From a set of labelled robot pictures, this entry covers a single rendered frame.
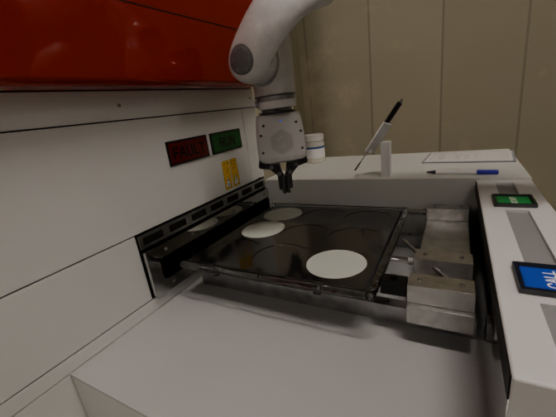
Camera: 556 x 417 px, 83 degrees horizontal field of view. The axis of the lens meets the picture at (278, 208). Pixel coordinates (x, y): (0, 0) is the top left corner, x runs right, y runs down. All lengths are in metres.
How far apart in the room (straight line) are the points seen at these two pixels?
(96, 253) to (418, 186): 0.67
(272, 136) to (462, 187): 0.43
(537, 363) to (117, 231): 0.55
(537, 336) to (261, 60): 0.50
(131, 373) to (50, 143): 0.35
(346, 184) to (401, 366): 0.48
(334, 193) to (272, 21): 0.45
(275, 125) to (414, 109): 1.63
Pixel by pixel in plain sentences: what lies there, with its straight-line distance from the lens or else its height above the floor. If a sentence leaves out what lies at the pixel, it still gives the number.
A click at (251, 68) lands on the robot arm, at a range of 0.58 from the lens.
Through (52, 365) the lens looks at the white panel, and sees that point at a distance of 0.60.
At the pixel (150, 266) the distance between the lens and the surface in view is 0.63.
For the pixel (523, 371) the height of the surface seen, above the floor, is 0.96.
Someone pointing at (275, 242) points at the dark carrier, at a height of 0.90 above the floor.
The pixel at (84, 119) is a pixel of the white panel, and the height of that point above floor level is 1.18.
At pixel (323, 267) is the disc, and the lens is 0.53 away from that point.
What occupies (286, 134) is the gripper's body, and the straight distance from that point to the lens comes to 0.66.
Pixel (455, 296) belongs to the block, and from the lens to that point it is 0.47.
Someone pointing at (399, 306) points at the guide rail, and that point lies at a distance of 0.53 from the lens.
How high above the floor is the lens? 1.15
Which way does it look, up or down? 17 degrees down
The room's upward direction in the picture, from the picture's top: 8 degrees counter-clockwise
